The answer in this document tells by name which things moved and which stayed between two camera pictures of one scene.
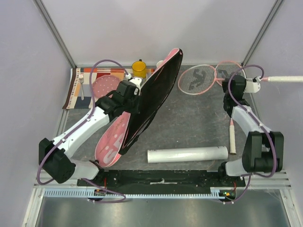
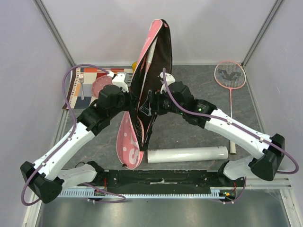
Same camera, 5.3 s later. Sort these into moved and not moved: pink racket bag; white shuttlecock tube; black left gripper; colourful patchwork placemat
Moved: pink racket bag
Not moved: white shuttlecock tube; colourful patchwork placemat; black left gripper
